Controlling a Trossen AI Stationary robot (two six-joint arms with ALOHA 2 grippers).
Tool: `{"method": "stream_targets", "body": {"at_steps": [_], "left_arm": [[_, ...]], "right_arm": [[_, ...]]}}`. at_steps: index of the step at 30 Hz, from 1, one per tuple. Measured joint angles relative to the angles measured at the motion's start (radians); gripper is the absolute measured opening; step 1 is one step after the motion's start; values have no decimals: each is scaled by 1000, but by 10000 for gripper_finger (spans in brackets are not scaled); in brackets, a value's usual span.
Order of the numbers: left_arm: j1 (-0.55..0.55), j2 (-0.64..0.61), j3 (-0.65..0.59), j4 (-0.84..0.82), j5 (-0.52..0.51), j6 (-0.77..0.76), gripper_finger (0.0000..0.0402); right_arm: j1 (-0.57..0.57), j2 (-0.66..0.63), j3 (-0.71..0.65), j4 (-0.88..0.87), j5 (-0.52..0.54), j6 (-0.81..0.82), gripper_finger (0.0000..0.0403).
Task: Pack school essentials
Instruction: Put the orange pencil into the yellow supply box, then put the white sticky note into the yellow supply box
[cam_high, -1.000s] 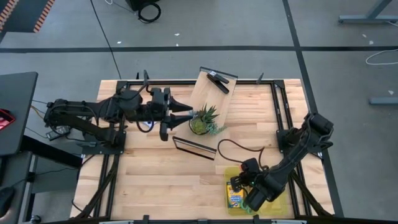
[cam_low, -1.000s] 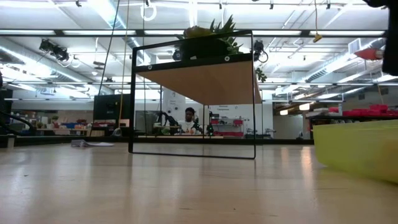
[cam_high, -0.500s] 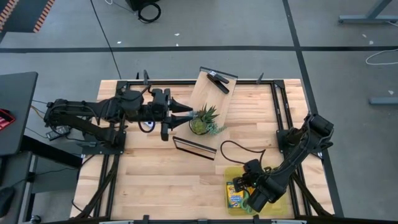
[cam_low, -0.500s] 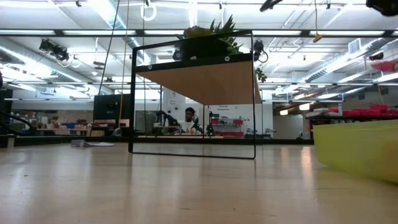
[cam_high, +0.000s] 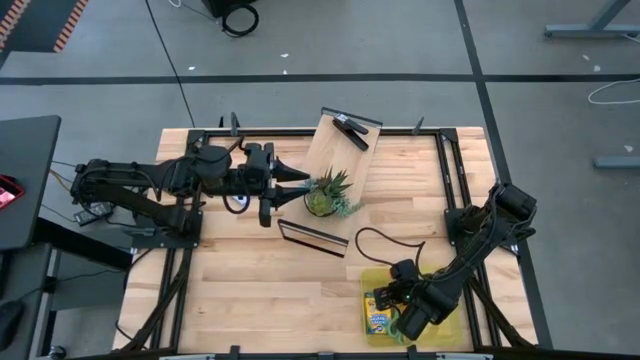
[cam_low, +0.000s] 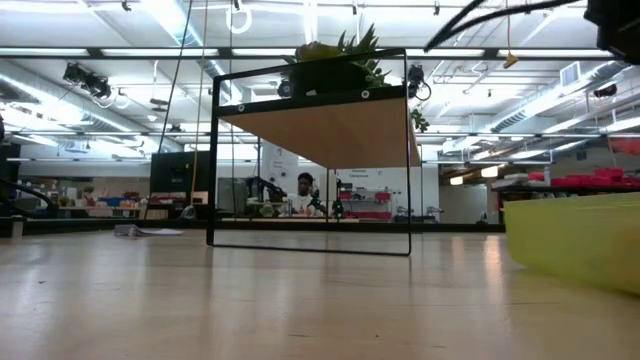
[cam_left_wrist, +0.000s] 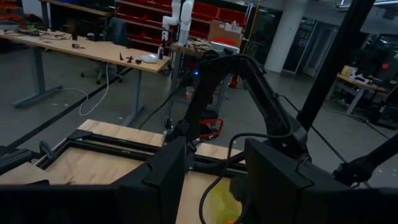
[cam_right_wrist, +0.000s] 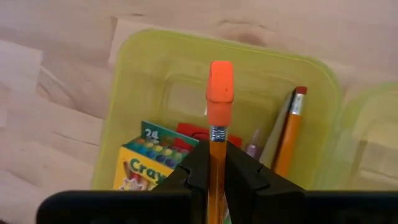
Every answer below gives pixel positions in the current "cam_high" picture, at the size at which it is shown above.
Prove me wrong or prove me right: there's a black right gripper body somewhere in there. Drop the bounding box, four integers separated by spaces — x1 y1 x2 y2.
372 258 422 312

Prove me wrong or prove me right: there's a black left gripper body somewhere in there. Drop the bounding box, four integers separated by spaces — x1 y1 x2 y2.
238 142 277 229

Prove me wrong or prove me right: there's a translucent yellow pencil box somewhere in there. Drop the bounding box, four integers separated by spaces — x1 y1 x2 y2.
359 266 464 349

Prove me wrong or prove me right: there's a yellow green crayon box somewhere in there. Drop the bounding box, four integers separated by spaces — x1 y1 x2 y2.
363 291 397 336

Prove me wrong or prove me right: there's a succulent plant in black pot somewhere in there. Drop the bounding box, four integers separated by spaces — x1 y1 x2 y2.
298 167 364 219

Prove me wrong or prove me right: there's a black stapler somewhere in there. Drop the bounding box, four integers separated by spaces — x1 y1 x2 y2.
331 112 371 153

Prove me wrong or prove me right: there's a black equipment box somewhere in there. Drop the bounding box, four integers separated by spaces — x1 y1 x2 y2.
202 0 259 19

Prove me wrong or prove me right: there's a black power adapter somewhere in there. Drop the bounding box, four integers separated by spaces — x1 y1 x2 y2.
73 202 114 227

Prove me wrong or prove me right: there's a dark grey desk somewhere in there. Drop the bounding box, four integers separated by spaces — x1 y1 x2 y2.
0 114 62 251

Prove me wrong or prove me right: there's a grey metal floor foot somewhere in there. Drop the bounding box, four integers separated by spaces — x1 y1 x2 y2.
593 155 640 170

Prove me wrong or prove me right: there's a red device on desk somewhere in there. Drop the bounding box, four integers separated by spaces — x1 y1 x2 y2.
0 173 25 211

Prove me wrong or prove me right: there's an orange black striped mat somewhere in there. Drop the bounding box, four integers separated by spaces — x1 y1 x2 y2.
0 0 91 54

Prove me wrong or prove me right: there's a grey metal table leg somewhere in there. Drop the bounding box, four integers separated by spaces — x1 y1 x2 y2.
543 0 640 40

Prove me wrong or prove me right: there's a black metal table frame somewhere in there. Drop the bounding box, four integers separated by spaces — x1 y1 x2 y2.
112 113 554 360

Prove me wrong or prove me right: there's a wooden shelf riser black frame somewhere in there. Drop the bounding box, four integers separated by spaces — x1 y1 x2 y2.
277 106 384 259

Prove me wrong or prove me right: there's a black coiled floor cable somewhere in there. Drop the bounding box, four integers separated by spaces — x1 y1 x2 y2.
219 2 261 39

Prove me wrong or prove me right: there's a white floor cable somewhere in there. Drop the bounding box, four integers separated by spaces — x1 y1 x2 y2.
587 77 640 106

